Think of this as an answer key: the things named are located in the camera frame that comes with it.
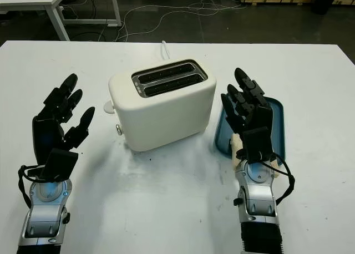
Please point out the white toaster lever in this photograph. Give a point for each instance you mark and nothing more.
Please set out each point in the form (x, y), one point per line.
(107, 107)

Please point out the white two-slot toaster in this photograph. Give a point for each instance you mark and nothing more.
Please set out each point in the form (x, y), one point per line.
(166, 118)

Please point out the black waste bin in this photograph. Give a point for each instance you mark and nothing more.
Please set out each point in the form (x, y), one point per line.
(324, 4)

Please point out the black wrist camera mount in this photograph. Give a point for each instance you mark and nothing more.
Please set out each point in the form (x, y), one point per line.
(258, 146)
(59, 165)

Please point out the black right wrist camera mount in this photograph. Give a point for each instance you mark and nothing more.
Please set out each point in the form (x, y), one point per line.
(258, 146)

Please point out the blue plastic tray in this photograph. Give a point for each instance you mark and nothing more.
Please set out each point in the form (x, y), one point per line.
(278, 126)

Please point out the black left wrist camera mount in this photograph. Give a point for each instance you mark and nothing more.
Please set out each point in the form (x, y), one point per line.
(59, 165)

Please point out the white bread slice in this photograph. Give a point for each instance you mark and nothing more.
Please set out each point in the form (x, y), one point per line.
(235, 146)

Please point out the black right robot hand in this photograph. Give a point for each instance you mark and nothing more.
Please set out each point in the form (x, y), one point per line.
(249, 98)

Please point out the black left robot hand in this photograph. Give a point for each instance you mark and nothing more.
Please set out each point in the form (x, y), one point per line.
(44, 132)

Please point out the silver toaster knob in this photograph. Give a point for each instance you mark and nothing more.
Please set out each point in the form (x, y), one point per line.
(119, 129)

